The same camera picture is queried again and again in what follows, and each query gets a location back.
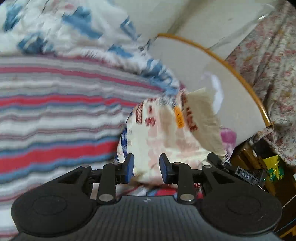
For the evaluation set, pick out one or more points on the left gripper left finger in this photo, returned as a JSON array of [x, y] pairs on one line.
[[124, 171]]

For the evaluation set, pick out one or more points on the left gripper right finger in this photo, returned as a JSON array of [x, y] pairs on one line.
[[168, 171]]

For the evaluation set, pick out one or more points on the cream printed shopping bag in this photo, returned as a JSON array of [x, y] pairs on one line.
[[183, 127]]

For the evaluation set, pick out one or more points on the yellow green plastic bag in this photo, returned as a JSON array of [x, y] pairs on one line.
[[275, 170]]

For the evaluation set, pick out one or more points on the white headboard with wooden rim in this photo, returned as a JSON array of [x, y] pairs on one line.
[[234, 101]]

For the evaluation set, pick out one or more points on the red blue striped bedsheet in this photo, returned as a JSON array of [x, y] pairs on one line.
[[57, 115]]

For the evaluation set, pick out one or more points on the floral pink curtain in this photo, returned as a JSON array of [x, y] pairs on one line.
[[266, 60]]

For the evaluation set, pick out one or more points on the white blue patterned quilt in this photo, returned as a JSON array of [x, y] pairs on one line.
[[97, 30]]

